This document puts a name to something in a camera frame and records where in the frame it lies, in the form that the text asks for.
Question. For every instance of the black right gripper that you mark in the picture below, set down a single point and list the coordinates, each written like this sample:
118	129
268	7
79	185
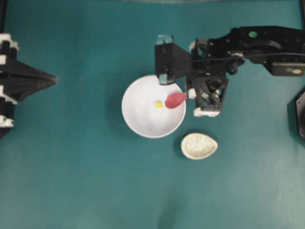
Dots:
173	62

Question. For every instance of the red plastic spoon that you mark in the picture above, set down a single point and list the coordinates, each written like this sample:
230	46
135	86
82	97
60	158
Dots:
174	100

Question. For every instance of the white ceramic bowl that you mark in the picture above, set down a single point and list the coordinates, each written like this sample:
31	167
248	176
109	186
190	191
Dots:
140	113

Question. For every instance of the speckled egg-shaped dish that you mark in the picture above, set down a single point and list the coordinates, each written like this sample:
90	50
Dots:
197	146

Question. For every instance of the yellow hexagonal prism block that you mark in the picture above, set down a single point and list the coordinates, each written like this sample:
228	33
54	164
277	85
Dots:
158	104

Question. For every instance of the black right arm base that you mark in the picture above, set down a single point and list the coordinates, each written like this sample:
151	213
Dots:
296	116

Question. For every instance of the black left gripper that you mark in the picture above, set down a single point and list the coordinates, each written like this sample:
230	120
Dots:
17	82

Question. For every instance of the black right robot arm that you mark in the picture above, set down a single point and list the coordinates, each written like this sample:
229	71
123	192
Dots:
279	50

